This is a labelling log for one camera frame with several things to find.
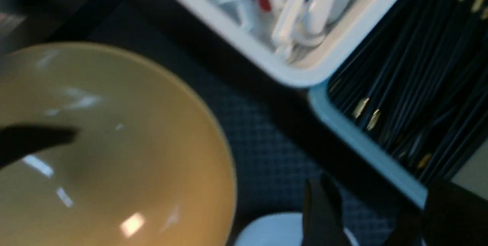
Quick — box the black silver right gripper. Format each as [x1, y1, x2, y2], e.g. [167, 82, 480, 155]
[384, 181, 488, 246]

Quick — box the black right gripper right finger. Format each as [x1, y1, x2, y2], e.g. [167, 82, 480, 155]
[302, 174, 351, 246]

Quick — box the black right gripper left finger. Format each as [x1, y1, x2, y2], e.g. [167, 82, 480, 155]
[0, 125, 79, 169]

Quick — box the white square sauce dish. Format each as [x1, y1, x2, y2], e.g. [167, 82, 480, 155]
[233, 212, 361, 246]

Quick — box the yellow noodle bowl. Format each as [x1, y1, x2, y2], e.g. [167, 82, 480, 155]
[0, 42, 237, 246]

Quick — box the black serving tray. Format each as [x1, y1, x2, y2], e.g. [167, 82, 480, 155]
[1, 0, 417, 246]

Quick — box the blue-grey chopstick bin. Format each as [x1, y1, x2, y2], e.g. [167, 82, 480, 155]
[308, 15, 487, 208]

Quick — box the black chopsticks bundle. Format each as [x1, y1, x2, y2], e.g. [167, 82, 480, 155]
[325, 0, 488, 186]

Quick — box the white spoon bin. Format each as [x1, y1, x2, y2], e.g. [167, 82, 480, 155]
[177, 0, 397, 88]

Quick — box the white spoons pile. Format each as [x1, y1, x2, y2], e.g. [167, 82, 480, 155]
[211, 0, 355, 62]

